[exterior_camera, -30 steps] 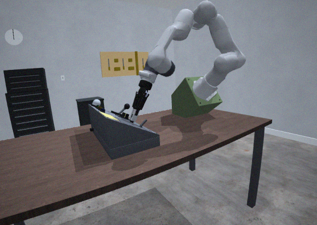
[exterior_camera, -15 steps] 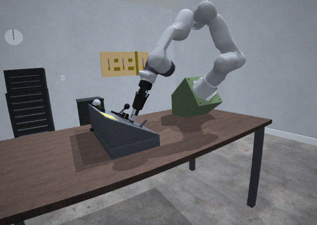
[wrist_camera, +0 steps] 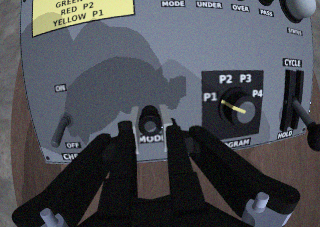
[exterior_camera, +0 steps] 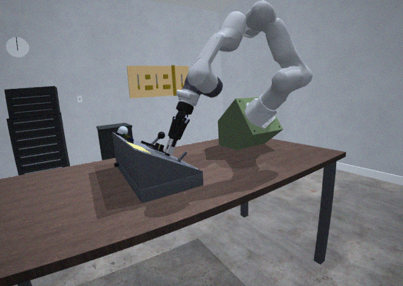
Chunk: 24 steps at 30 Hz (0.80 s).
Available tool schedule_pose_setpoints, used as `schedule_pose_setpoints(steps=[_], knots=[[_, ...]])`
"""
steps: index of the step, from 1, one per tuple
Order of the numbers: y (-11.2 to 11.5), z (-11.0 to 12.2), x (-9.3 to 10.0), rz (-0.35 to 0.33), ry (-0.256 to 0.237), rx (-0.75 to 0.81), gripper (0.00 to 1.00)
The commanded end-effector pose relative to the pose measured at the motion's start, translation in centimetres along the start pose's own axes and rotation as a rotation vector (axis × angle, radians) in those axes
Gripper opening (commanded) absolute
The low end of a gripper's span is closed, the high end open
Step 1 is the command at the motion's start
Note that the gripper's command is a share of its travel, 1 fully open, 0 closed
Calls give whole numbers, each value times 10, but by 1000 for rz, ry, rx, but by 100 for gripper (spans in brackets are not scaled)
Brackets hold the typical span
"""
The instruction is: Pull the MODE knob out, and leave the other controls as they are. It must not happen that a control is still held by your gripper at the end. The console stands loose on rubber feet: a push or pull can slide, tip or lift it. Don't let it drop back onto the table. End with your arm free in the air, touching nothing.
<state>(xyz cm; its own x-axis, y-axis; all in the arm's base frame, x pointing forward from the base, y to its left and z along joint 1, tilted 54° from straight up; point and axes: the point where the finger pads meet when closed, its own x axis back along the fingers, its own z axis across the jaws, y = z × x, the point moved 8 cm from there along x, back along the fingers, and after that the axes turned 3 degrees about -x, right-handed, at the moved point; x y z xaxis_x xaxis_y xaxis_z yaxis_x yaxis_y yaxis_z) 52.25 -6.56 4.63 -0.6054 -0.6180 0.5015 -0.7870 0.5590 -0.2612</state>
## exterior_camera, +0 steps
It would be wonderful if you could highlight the grey control panel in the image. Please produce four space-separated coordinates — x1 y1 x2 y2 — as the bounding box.
112 127 203 203

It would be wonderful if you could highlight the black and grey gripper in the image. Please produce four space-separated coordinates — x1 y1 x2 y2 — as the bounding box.
164 101 194 155

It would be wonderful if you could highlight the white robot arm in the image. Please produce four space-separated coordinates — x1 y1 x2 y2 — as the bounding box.
176 1 312 129

